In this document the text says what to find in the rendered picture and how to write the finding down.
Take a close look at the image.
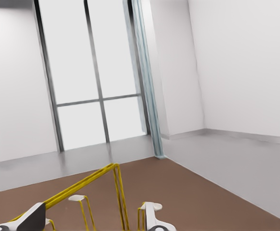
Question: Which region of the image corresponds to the yellow wire cup holder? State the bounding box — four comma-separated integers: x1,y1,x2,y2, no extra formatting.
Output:
9,163,163,231

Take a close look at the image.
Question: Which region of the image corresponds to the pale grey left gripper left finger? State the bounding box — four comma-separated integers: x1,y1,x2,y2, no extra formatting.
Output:
0,202,47,231

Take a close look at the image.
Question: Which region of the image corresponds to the silver frame post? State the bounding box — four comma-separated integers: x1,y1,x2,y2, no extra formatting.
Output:
122,0,166,160

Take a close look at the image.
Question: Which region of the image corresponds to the grey window frame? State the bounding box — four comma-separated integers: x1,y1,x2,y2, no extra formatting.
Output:
33,0,152,153

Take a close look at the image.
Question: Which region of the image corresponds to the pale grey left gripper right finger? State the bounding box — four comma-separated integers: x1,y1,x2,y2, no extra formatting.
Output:
143,202,177,231

